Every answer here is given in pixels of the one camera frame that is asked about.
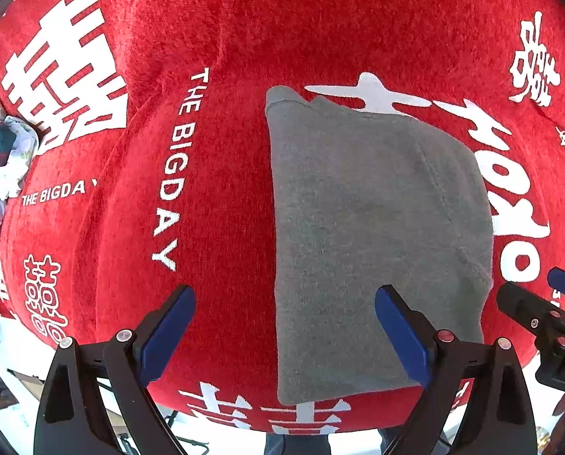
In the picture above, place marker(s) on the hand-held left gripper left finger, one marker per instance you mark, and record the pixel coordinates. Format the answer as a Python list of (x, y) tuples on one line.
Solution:
[(168, 336)]

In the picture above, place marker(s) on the red printed blanket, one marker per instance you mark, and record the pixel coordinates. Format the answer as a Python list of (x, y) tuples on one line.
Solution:
[(311, 23)]

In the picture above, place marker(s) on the grey sweater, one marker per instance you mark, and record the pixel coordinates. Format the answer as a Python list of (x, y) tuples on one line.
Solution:
[(358, 227)]

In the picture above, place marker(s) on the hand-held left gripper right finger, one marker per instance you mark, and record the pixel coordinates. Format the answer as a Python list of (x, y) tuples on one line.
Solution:
[(403, 336)]

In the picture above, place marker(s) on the person's leg in jeans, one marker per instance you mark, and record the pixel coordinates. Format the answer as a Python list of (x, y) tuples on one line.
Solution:
[(389, 441), (296, 444)]

